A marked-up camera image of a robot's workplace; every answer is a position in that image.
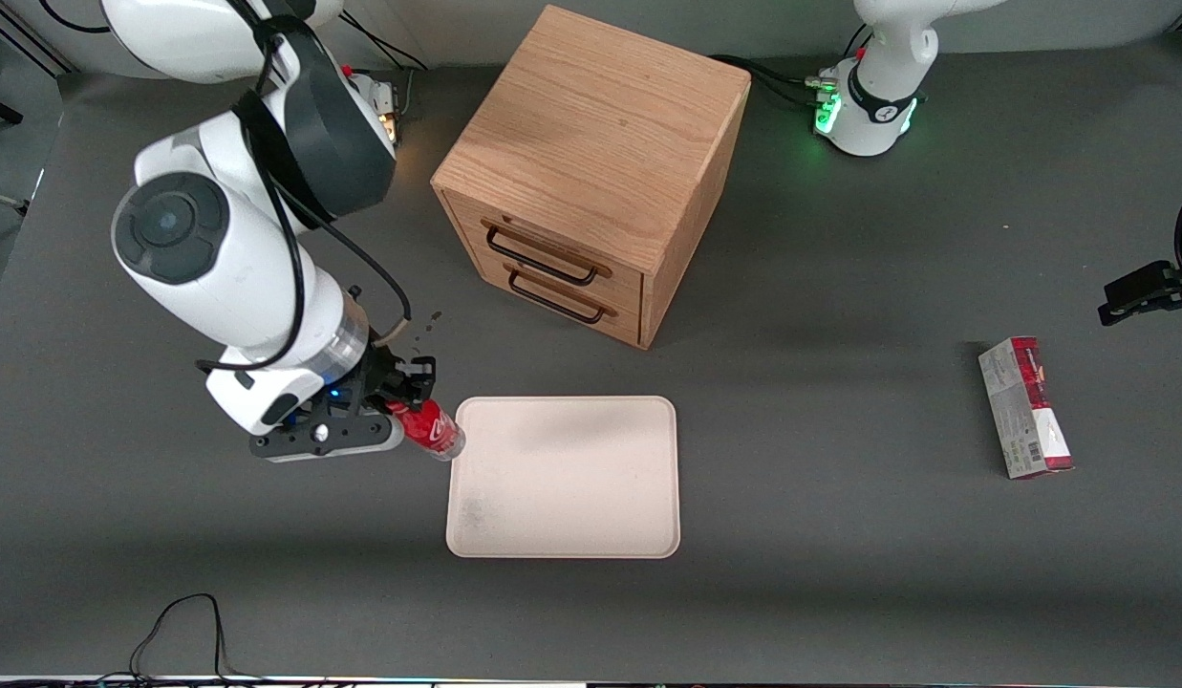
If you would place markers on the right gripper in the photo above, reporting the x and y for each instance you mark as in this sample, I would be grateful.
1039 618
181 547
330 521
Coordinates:
384 375

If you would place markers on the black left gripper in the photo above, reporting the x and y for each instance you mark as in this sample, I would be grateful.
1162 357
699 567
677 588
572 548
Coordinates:
1147 290

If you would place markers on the red coke bottle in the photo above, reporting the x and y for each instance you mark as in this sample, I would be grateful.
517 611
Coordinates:
433 428

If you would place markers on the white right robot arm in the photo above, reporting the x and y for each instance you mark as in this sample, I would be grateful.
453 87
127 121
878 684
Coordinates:
227 268

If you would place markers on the beige rectangular tray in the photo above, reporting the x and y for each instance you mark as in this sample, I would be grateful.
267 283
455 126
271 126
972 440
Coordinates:
562 478

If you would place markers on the red and white carton box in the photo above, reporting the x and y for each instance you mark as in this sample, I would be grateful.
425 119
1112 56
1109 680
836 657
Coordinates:
1026 406

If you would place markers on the wooden two-drawer cabinet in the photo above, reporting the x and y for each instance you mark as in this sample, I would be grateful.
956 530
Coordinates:
600 143

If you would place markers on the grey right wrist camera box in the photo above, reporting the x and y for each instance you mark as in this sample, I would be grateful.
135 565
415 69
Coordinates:
313 437

